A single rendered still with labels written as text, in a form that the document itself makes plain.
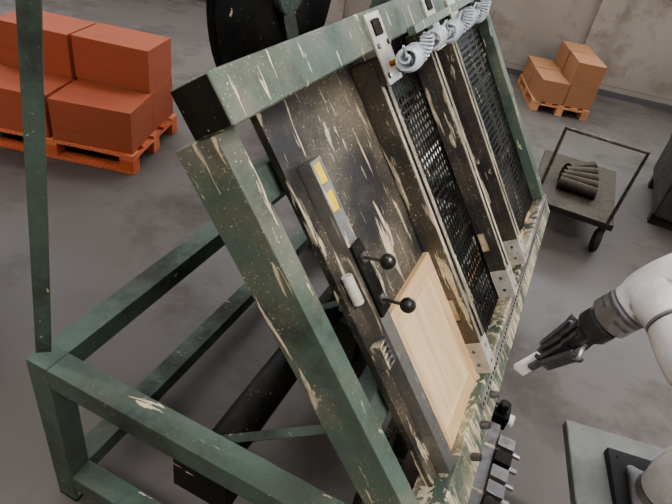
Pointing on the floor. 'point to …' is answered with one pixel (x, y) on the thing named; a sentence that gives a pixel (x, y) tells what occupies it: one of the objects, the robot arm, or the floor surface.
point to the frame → (72, 477)
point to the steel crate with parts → (662, 190)
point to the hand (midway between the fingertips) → (529, 363)
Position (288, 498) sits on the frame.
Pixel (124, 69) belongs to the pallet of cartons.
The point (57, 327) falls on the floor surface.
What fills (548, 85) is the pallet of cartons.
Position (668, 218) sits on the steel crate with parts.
